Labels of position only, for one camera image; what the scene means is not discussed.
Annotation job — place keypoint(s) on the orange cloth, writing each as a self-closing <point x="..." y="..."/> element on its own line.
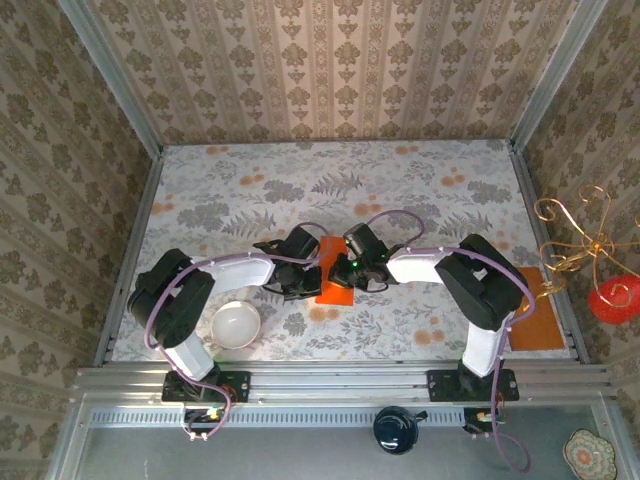
<point x="337" y="297"/>

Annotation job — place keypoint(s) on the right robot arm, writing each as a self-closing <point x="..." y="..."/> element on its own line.
<point x="480" y="290"/>

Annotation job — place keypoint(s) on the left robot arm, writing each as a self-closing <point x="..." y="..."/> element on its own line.
<point x="170" y="300"/>

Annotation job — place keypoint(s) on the white bowl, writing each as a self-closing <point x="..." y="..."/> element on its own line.
<point x="235" y="324"/>

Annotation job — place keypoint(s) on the orange-brown rectangular mat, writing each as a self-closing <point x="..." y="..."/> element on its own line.
<point x="542" y="325"/>

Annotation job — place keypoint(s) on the red apple ornament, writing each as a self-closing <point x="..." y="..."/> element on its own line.
<point x="615" y="305"/>

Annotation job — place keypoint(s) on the patterned scalloped coaster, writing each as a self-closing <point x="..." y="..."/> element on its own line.
<point x="587" y="455"/>

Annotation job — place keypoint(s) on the aluminium front rail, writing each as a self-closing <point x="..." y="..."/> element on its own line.
<point x="325" y="380"/>

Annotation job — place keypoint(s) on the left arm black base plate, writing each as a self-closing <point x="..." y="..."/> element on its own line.
<point x="235" y="386"/>

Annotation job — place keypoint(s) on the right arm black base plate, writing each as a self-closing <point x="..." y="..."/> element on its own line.
<point x="442" y="386"/>

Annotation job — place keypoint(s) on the aluminium side rail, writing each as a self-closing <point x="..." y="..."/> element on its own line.
<point x="532" y="200"/>
<point x="143" y="210"/>

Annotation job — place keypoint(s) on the aluminium frame post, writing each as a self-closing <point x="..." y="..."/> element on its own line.
<point x="555" y="75"/>
<point x="112" y="75"/>

